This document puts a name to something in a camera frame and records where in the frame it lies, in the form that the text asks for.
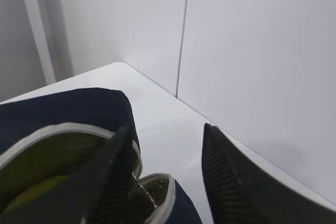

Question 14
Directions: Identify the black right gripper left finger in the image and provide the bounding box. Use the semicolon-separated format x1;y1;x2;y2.
0;123;137;224

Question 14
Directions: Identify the navy blue lunch bag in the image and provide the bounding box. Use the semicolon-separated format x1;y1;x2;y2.
1;88;201;223

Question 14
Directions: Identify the yellow banana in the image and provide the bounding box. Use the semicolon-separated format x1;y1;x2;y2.
3;175;68;212

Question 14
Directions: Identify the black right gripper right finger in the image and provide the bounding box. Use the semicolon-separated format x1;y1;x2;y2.
202;123;335;223

